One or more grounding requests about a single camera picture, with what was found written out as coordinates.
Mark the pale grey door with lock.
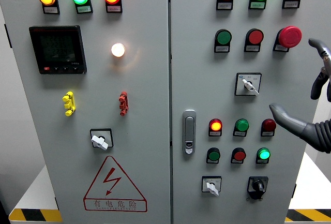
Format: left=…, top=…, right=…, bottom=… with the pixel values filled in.
left=169, top=0, right=331, bottom=224

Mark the small dark red lamp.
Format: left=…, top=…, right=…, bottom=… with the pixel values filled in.
left=261, top=118, right=277, bottom=132

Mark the black yellow striped tape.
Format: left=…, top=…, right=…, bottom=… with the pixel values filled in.
left=9, top=208, right=63, bottom=222
left=285, top=209, right=331, bottom=222

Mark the large green push button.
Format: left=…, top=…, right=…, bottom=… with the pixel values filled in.
left=214, top=28, right=233, bottom=46

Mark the silver door lock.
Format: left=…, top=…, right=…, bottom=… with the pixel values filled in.
left=182, top=109, right=197, bottom=155

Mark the black display meter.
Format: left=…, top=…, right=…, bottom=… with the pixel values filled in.
left=28, top=25, right=87, bottom=75

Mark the large white-handle switch grey plate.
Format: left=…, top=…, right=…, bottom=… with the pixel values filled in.
left=234, top=72, right=262, bottom=97

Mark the black-handle turn switch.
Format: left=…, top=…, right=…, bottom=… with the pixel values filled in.
left=247, top=176, right=269, bottom=200

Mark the small red lit lamp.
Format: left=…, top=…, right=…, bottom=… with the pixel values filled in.
left=208, top=118, right=223, bottom=132

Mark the large red push button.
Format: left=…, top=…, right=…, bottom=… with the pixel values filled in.
left=245, top=28, right=265, bottom=46

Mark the white-handle switch on black plate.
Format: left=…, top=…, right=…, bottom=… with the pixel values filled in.
left=89, top=128, right=114, bottom=152

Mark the small green lit lamp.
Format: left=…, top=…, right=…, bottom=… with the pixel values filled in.
left=256, top=147, right=271, bottom=161

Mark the red warning triangle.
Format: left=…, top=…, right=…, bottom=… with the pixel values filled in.
left=83, top=155, right=148, bottom=213

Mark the small white-handle switch grey plate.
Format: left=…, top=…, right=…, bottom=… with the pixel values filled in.
left=201, top=175, right=222, bottom=197

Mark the large red stop button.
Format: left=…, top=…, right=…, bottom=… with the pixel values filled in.
left=277, top=25, right=303, bottom=49

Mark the small yellow handle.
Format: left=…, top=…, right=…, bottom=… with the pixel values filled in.
left=62, top=91, right=77, bottom=117

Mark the small green push button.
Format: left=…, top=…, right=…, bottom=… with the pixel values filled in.
left=206, top=147, right=221, bottom=162

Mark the small red push button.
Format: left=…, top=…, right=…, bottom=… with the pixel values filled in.
left=231, top=147, right=247, bottom=162

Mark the small red handle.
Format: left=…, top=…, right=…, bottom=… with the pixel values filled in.
left=118, top=91, right=129, bottom=116

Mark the pale grey door with display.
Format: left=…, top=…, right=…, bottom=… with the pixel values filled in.
left=0, top=0, right=171, bottom=224

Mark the white lit lamp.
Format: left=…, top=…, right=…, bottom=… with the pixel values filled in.
left=111, top=42, right=126, bottom=58

